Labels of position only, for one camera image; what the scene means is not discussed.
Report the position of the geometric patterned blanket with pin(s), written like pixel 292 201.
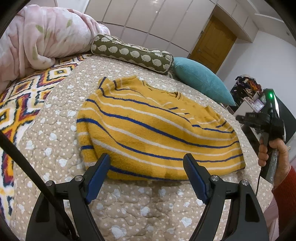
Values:
pixel 25 102

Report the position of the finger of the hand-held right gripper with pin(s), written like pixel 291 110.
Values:
pixel 252 119

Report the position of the person's right hand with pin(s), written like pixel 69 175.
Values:
pixel 283 157

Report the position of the teal knit pillow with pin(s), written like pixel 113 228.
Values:
pixel 201 78

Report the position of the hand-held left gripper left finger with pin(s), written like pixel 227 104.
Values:
pixel 97 178

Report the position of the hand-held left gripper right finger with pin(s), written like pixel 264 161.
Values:
pixel 196 179

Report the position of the olive hedgehog print bolster pillow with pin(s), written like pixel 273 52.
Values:
pixel 131 53

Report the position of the white glossy wardrobe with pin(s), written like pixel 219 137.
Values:
pixel 150 20

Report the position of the pink floral blanket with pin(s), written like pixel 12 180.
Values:
pixel 46 39

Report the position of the yellow striped knit sweater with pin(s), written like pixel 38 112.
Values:
pixel 150 125

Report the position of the person's right forearm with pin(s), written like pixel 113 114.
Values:
pixel 286 199

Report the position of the beige quilted bed cover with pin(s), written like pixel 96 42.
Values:
pixel 57 129

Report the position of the wooden door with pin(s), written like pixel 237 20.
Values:
pixel 212 46

